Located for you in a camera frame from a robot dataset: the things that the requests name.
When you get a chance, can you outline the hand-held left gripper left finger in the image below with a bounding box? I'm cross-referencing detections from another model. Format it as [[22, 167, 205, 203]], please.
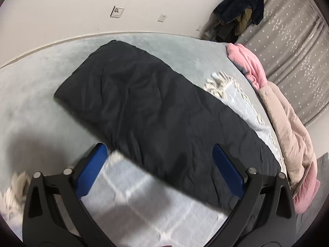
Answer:
[[22, 143, 114, 247]]

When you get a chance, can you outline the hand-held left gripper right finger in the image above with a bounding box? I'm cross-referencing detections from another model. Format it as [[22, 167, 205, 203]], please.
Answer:
[[212, 143, 298, 247]]

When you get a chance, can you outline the black quilted jacket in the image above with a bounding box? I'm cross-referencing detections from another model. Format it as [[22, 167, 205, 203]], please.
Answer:
[[54, 40, 283, 216]]

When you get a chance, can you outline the grey checked tasselled blanket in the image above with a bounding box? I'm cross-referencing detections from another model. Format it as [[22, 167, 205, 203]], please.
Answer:
[[0, 72, 286, 247]]

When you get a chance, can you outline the pink and beige duvet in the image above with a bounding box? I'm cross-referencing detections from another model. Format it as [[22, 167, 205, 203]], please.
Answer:
[[226, 43, 321, 214]]

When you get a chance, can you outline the grey bed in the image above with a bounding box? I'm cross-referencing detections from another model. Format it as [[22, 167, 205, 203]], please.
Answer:
[[0, 32, 329, 247]]

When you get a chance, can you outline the dark hanging garment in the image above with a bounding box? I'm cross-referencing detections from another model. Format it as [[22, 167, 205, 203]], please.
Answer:
[[204, 18, 239, 43]]

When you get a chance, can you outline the grey star-print curtain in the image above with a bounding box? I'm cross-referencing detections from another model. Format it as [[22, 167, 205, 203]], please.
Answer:
[[236, 0, 329, 128]]

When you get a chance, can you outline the olive hanging garment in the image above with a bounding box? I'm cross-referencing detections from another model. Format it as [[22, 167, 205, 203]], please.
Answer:
[[234, 7, 254, 35]]

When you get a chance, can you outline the dark blue hanging jacket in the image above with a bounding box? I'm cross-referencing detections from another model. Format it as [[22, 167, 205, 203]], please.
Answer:
[[214, 0, 265, 26]]

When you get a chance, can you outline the white wall switch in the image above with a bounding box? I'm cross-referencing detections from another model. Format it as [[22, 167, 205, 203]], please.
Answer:
[[110, 5, 125, 18]]

